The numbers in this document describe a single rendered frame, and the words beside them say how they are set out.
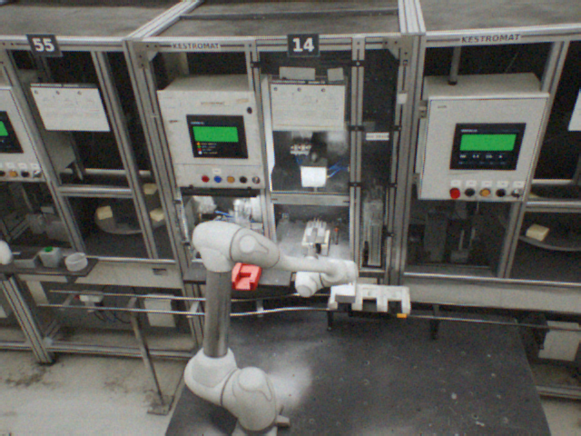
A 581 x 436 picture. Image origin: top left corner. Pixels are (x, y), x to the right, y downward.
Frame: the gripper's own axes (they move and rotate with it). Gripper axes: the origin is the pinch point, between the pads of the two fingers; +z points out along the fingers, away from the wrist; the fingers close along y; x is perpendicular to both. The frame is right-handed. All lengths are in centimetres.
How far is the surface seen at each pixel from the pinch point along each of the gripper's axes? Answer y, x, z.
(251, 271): -4.5, 28.8, -23.7
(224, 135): 65, 35, -17
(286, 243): -9.0, 16.6, 5.8
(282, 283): -9.1, 13.1, -26.6
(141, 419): -100, 98, -45
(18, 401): -100, 176, -40
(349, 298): -9.1, -19.9, -33.6
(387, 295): -13.1, -37.0, -25.6
